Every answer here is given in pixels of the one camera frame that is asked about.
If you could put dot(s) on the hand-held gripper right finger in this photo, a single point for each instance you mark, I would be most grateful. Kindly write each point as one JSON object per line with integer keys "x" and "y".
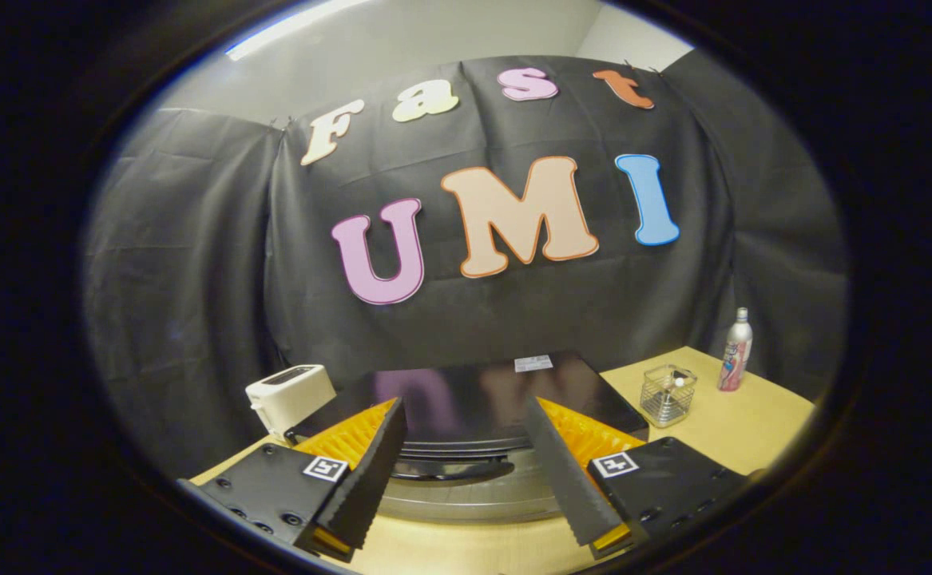
{"x": 565, "y": 479}

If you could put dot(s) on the black toaster oven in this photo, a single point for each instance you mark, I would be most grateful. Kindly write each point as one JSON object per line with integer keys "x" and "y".
{"x": 466, "y": 399}

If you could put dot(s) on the white pop-up toaster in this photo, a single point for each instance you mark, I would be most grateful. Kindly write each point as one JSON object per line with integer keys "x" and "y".
{"x": 286, "y": 395}

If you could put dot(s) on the black backdrop cloth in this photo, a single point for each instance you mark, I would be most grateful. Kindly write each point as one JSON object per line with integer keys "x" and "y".
{"x": 194, "y": 279}

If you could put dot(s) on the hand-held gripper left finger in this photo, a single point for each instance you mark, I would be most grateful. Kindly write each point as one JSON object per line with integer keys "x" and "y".
{"x": 370, "y": 471}

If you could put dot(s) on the silver and pink bottle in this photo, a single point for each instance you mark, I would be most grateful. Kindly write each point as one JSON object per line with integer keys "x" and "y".
{"x": 735, "y": 355}

